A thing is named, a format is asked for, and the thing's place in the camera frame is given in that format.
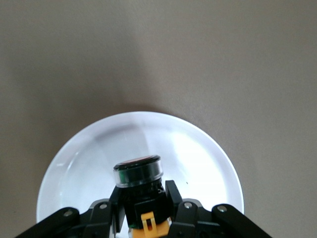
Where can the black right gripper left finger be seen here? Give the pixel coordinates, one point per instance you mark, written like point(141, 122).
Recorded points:
point(99, 218)

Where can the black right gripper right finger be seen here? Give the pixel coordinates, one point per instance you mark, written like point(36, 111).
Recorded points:
point(193, 218)

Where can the orange and black push-button switch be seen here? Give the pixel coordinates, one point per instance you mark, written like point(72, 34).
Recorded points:
point(138, 173)

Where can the pink round plate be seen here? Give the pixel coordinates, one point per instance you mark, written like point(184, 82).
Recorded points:
point(86, 161)

